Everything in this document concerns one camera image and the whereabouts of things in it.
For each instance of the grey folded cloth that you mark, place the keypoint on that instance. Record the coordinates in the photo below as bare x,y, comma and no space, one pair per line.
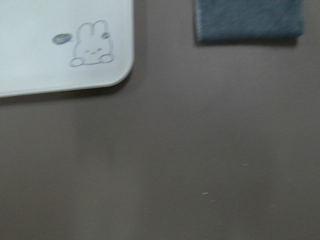
218,21

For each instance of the cream rabbit tray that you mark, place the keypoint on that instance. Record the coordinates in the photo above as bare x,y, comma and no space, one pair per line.
62,45

